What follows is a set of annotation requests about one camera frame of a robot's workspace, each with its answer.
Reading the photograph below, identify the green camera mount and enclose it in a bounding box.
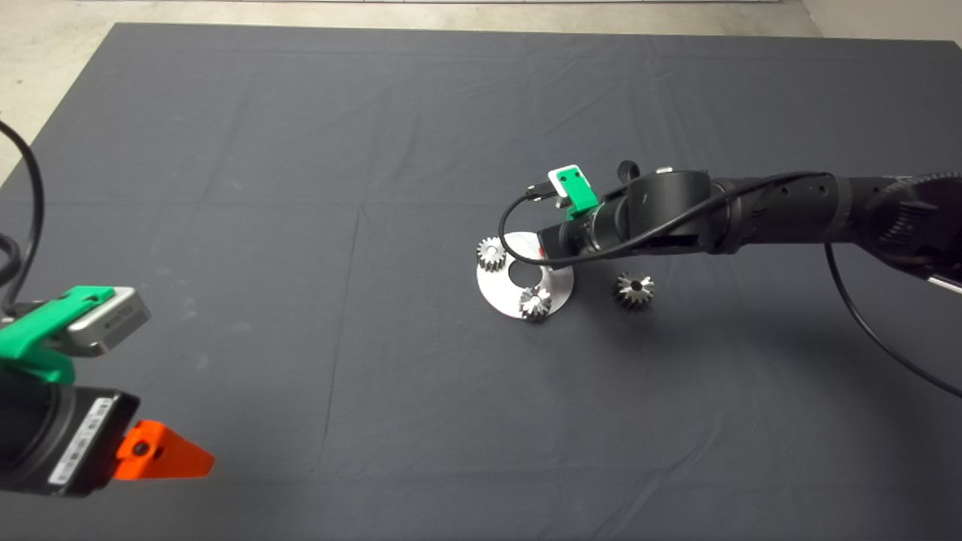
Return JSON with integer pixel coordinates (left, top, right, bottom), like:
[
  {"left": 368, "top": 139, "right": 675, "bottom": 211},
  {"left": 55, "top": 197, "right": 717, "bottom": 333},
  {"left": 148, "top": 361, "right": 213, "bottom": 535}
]
[
  {"left": 0, "top": 284, "right": 116, "bottom": 385},
  {"left": 556, "top": 168, "right": 600, "bottom": 220}
]

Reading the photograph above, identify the right wrist grey camera box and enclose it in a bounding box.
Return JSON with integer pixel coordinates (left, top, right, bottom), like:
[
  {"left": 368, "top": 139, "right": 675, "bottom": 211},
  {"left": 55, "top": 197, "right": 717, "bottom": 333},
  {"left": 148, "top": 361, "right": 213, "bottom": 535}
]
[{"left": 547, "top": 165, "right": 581, "bottom": 207}]

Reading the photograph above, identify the dark grey table cloth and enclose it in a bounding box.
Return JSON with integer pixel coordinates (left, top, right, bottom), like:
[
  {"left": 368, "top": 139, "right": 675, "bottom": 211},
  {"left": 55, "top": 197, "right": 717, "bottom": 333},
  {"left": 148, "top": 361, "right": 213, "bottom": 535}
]
[{"left": 0, "top": 23, "right": 962, "bottom": 541}]

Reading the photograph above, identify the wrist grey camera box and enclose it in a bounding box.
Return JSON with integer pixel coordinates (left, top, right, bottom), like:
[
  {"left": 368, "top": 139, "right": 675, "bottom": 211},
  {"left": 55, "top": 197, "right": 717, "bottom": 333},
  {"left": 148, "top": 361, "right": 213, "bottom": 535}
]
[
  {"left": 66, "top": 286, "right": 152, "bottom": 358},
  {"left": 547, "top": 165, "right": 581, "bottom": 207}
]

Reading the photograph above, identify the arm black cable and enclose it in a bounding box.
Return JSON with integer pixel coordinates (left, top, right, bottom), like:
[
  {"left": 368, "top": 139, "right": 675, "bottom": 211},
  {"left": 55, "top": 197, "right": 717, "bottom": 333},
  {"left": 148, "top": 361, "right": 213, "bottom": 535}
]
[
  {"left": 498, "top": 171, "right": 962, "bottom": 399},
  {"left": 0, "top": 120, "right": 44, "bottom": 316}
]

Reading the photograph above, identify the right green camera mount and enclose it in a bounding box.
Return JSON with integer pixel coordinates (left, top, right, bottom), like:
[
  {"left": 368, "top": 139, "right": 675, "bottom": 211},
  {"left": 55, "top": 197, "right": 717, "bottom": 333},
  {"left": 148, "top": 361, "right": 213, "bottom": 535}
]
[{"left": 556, "top": 168, "right": 600, "bottom": 220}]

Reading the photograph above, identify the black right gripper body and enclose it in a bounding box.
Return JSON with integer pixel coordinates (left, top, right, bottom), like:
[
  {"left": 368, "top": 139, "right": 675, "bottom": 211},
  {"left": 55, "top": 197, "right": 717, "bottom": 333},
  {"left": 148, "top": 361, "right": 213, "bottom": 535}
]
[{"left": 536, "top": 207, "right": 602, "bottom": 265}]

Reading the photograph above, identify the small steel gear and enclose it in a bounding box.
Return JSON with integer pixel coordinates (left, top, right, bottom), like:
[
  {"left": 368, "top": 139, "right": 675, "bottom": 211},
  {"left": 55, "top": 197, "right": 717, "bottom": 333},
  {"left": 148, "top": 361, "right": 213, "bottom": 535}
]
[
  {"left": 476, "top": 237, "right": 507, "bottom": 273},
  {"left": 519, "top": 286, "right": 553, "bottom": 324}
]

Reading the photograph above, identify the round metal plate with pins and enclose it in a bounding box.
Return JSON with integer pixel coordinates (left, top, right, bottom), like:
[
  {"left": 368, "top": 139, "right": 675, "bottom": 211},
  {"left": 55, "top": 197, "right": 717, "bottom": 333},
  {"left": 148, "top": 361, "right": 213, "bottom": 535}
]
[{"left": 475, "top": 231, "right": 575, "bottom": 320}]

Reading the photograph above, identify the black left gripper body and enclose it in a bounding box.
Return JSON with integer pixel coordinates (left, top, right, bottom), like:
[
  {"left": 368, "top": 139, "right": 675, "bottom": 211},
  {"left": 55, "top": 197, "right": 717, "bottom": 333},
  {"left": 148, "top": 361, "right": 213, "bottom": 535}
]
[{"left": 0, "top": 383, "right": 141, "bottom": 498}]

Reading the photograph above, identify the large steel gear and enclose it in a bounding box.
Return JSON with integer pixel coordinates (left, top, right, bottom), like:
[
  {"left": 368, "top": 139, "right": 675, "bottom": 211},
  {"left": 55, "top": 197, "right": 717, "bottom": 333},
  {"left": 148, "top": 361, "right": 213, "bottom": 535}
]
[{"left": 612, "top": 271, "right": 656, "bottom": 310}]

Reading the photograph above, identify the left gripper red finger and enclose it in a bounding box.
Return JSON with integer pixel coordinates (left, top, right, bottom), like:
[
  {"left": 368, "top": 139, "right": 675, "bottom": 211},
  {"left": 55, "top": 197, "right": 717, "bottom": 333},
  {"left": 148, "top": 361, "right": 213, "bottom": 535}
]
[{"left": 113, "top": 419, "right": 216, "bottom": 482}]

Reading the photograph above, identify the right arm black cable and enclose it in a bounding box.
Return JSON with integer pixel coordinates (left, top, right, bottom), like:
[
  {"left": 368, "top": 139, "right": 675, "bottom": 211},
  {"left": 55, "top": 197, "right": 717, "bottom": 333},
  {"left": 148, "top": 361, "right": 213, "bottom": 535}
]
[{"left": 498, "top": 171, "right": 962, "bottom": 399}]

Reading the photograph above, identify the left wrist grey camera box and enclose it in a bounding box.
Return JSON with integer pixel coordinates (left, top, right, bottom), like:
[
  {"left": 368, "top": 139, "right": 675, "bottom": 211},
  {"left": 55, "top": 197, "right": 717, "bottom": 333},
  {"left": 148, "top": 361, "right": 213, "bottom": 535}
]
[{"left": 66, "top": 286, "right": 152, "bottom": 358}]

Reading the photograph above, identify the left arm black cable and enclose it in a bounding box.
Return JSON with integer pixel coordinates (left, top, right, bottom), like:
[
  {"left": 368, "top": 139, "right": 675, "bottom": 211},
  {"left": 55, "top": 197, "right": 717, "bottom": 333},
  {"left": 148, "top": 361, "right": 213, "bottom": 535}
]
[{"left": 0, "top": 120, "right": 44, "bottom": 316}]

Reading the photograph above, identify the left green camera mount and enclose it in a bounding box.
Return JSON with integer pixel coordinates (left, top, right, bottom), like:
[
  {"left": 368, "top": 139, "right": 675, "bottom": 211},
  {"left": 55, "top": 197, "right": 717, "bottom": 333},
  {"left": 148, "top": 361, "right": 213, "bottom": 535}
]
[{"left": 0, "top": 284, "right": 116, "bottom": 385}]

